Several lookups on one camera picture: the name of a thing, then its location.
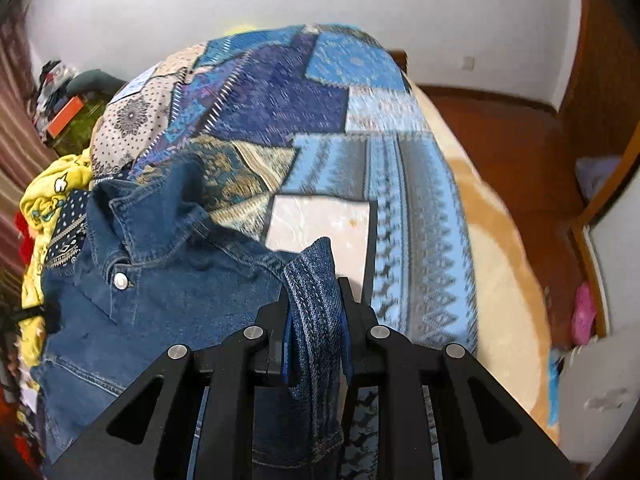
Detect beige fleece blanket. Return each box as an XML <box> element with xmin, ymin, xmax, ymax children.
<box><xmin>411</xmin><ymin>84</ymin><xmax>560</xmax><ymax>443</ymax></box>

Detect orange box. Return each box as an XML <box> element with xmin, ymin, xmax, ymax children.
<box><xmin>47</xmin><ymin>96</ymin><xmax>85</xmax><ymax>139</ymax></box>

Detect green storage box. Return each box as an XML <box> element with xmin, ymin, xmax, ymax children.
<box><xmin>48</xmin><ymin>92</ymin><xmax>111</xmax><ymax>157</ymax></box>

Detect wall power socket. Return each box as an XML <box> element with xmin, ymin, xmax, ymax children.
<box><xmin>461</xmin><ymin>56</ymin><xmax>475</xmax><ymax>72</ymax></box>

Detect blue denim jacket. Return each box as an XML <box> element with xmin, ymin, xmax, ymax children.
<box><xmin>32</xmin><ymin>155</ymin><xmax>346</xmax><ymax>479</ymax></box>

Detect striped red gold curtain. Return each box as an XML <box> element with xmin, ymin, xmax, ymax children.
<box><xmin>0</xmin><ymin>8</ymin><xmax>57</xmax><ymax>311</ymax></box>

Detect red plush item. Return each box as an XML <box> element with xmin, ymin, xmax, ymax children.
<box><xmin>14</xmin><ymin>211</ymin><xmax>35</xmax><ymax>266</ymax></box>

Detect pile of clothes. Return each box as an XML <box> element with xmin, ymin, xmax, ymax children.
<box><xmin>32</xmin><ymin>60</ymin><xmax>125</xmax><ymax>129</ymax></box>

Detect wooden wardrobe door frame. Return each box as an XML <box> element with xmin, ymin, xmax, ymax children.
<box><xmin>554</xmin><ymin>0</ymin><xmax>640</xmax><ymax>340</ymax></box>

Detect pink cloth item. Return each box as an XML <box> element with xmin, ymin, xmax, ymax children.
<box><xmin>570</xmin><ymin>282</ymin><xmax>597</xmax><ymax>346</ymax></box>

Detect blue patchwork bedspread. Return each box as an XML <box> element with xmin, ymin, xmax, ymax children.
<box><xmin>90</xmin><ymin>24</ymin><xmax>478</xmax><ymax>350</ymax></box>

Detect yellow duck print blanket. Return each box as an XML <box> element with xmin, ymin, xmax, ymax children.
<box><xmin>16</xmin><ymin>148</ymin><xmax>97</xmax><ymax>371</ymax></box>

